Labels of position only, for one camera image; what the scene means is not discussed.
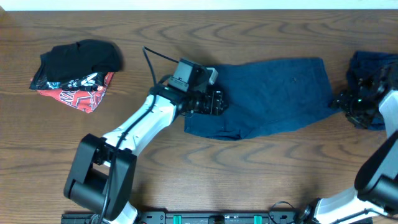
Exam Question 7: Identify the dark blue shorts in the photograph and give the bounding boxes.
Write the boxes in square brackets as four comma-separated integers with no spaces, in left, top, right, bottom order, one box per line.
[184,58,335,141]

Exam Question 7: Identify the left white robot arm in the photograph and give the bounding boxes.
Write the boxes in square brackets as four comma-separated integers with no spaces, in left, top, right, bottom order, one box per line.
[63,84,228,223]

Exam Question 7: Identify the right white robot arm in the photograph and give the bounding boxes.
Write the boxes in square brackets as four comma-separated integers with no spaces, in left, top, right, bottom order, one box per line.
[296,62,397,223]

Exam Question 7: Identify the folded navy garment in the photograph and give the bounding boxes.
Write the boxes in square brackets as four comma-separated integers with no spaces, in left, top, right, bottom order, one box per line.
[346,51,397,131]

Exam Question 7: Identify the red printed shirt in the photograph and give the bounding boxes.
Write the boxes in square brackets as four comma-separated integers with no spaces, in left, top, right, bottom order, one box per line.
[29,72,114,113]

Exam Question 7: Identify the folded black garment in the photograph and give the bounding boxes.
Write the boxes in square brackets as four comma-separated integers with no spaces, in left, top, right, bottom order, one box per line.
[29,39,123,91]

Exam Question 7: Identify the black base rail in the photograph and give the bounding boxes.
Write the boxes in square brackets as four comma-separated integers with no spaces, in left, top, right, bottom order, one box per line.
[60,210,374,224]

